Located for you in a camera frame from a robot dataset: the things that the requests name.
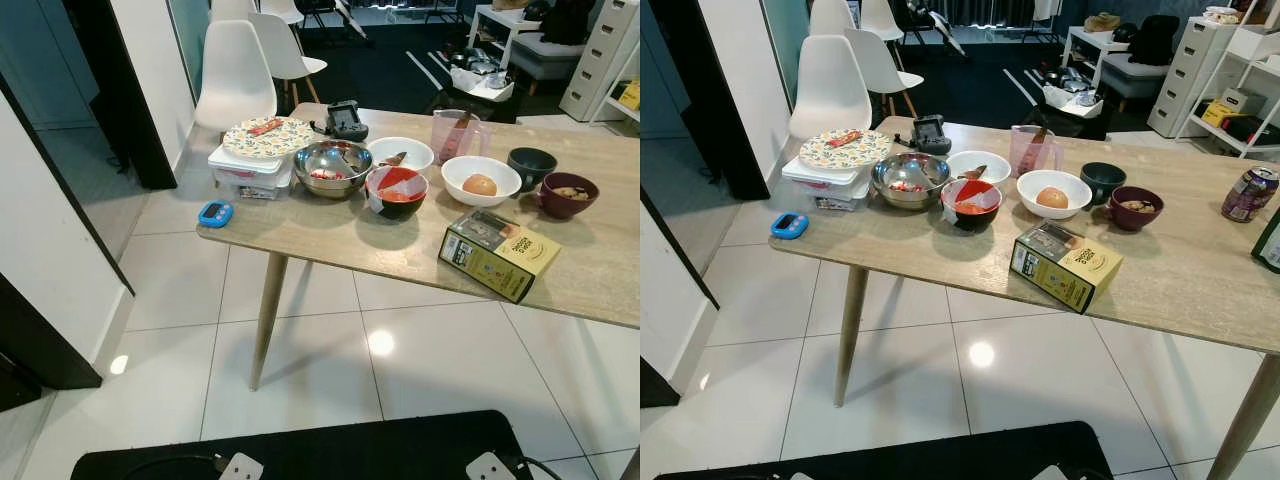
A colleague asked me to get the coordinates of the floral pattern plate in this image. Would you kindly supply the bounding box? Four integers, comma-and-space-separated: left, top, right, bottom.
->
797, 127, 894, 172
221, 116, 317, 162

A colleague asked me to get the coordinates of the black backpack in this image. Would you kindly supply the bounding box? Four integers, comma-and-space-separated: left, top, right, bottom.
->
1127, 14, 1183, 68
540, 0, 593, 47

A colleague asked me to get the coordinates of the steel mixing bowl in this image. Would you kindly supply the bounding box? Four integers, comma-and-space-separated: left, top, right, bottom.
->
292, 139, 375, 200
869, 151, 952, 212

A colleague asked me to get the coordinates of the white bag with items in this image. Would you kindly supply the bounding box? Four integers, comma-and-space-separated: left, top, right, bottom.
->
447, 62, 517, 103
1039, 70, 1107, 121

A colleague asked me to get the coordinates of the white shelf rack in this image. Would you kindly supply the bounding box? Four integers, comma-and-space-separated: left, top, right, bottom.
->
588, 45, 641, 128
1174, 0, 1280, 163

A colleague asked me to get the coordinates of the maroon mug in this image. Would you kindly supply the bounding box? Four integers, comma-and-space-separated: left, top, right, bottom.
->
1104, 185, 1166, 234
534, 171, 602, 222

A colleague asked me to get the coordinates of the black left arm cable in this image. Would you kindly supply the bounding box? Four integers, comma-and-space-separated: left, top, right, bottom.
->
120, 453, 225, 479

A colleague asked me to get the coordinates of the black door frame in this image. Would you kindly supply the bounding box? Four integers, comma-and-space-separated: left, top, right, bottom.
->
62, 0, 180, 192
648, 0, 767, 200

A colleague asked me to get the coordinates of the small white bowl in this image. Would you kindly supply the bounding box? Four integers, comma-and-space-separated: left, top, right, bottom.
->
944, 149, 1014, 187
366, 136, 437, 174

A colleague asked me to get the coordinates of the red and black bowl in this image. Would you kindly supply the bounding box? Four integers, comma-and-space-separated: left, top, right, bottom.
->
939, 177, 1005, 234
364, 165, 430, 222

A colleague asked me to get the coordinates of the pink measuring jug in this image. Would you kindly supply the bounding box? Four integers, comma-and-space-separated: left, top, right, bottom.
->
1007, 124, 1070, 180
431, 107, 492, 167

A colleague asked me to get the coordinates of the grey bench sofa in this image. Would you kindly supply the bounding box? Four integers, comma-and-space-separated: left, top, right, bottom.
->
1099, 50, 1168, 113
509, 31, 588, 97

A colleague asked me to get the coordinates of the white drawer cabinet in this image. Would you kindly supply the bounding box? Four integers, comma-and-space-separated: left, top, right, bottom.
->
558, 0, 641, 124
1146, 14, 1238, 140

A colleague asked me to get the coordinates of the black handheld device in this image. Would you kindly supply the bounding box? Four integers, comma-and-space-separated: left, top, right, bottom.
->
322, 100, 372, 142
903, 114, 952, 157

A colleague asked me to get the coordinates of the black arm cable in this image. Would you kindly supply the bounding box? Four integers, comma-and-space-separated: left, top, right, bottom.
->
508, 455, 567, 480
120, 453, 225, 479

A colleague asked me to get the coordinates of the black floor mat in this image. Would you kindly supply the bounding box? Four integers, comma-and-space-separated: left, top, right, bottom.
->
654, 420, 1117, 480
70, 409, 538, 480

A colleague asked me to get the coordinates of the white plastic food container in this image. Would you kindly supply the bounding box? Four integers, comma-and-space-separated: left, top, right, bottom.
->
207, 144, 297, 200
780, 156, 872, 212

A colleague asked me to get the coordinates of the dark green carton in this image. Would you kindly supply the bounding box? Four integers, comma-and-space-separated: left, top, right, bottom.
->
1251, 204, 1280, 274

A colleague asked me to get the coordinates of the large white bowl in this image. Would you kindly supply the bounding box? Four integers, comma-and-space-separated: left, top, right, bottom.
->
440, 155, 524, 208
1015, 168, 1095, 221

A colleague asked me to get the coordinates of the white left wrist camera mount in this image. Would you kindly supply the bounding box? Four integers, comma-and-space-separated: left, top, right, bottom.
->
217, 451, 265, 480

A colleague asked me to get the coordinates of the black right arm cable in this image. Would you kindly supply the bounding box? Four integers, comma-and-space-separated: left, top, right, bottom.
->
508, 455, 567, 480

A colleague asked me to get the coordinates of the purple soda can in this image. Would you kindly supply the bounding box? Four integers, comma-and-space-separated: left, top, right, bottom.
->
1221, 164, 1280, 224

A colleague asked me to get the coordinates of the white side table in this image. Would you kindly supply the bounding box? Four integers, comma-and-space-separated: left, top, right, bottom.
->
467, 4, 543, 73
1059, 24, 1138, 93

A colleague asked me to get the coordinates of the yellow cardboard box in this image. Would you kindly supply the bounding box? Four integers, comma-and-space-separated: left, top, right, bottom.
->
438, 207, 562, 304
1010, 220, 1125, 315

